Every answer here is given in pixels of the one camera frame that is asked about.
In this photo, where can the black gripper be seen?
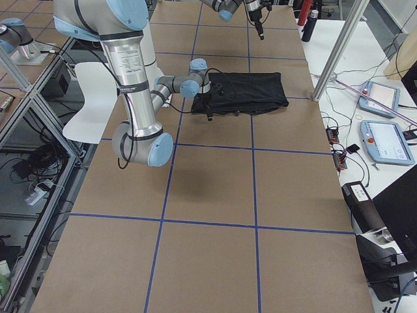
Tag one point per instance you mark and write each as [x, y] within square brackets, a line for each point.
[253, 10]
[206, 100]

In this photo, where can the red bottle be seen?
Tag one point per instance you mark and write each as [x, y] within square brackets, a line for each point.
[302, 17]

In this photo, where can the white plastic chair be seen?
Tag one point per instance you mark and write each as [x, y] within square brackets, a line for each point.
[99, 90]

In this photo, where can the black graphic t-shirt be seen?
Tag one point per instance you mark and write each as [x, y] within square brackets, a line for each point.
[251, 93]

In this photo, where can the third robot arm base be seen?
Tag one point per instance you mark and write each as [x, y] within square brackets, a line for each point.
[17, 41]

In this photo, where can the blue teach pendant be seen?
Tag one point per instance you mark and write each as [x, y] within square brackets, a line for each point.
[385, 143]
[385, 94]

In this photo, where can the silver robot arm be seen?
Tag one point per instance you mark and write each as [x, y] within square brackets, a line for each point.
[121, 27]
[227, 8]

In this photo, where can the white power strip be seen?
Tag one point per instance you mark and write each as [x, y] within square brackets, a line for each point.
[38, 193]

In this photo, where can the black water bottle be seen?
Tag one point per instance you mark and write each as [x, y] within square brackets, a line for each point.
[309, 27]

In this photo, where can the aluminium frame post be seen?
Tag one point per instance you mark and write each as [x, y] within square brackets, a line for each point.
[342, 41]

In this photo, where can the near blue teach pendant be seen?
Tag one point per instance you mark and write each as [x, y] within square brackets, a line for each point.
[385, 143]

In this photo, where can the far blue teach pendant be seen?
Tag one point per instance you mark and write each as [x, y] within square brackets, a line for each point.
[385, 94]

